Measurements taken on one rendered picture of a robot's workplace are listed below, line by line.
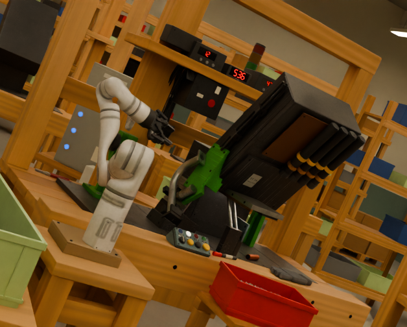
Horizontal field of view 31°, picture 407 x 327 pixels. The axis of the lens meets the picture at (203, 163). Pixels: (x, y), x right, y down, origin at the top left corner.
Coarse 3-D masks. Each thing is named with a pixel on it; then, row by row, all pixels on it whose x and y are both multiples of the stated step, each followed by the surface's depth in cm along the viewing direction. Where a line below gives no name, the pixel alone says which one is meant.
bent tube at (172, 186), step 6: (198, 150) 291; (198, 156) 288; (204, 156) 291; (186, 162) 293; (192, 162) 291; (198, 162) 290; (204, 162) 290; (180, 168) 294; (186, 168) 293; (174, 174) 294; (180, 174) 294; (174, 180) 293; (174, 186) 291; (174, 192) 289; (168, 198) 288; (174, 198) 287; (168, 204) 285; (174, 204) 285; (168, 210) 283
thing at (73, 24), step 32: (96, 0) 282; (192, 0) 300; (64, 32) 280; (160, 32) 300; (192, 32) 304; (64, 64) 283; (160, 64) 302; (32, 96) 284; (160, 96) 306; (352, 96) 352; (32, 128) 285; (288, 224) 356
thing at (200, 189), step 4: (196, 188) 283; (200, 188) 282; (196, 192) 282; (200, 192) 280; (192, 196) 282; (196, 196) 281; (200, 196) 281; (184, 200) 285; (188, 200) 284; (192, 200) 284; (184, 204) 285
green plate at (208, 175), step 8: (216, 144) 291; (208, 152) 292; (216, 152) 288; (224, 152) 284; (208, 160) 289; (216, 160) 285; (224, 160) 286; (200, 168) 290; (208, 168) 286; (216, 168) 283; (192, 176) 290; (200, 176) 287; (208, 176) 283; (216, 176) 286; (184, 184) 291; (200, 184) 284; (208, 184) 285; (216, 184) 287
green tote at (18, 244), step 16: (0, 176) 218; (0, 192) 212; (0, 208) 206; (16, 208) 195; (0, 224) 202; (16, 224) 190; (32, 224) 182; (0, 240) 166; (16, 240) 167; (32, 240) 169; (0, 256) 167; (16, 256) 168; (32, 256) 170; (0, 272) 168; (16, 272) 170; (0, 288) 169; (16, 288) 171; (0, 304) 170; (16, 304) 172
